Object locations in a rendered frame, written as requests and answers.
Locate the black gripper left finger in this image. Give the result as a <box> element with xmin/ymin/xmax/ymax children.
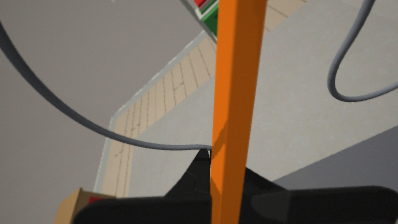
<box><xmin>72</xmin><ymin>148</ymin><xmax>212</xmax><ymax>224</ymax></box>

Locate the orange handle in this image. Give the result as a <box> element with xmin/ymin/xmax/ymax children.
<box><xmin>210</xmin><ymin>0</ymin><xmax>268</xmax><ymax>224</ymax></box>

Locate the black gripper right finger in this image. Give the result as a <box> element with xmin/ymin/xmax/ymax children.
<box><xmin>238</xmin><ymin>167</ymin><xmax>398</xmax><ymax>224</ymax></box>

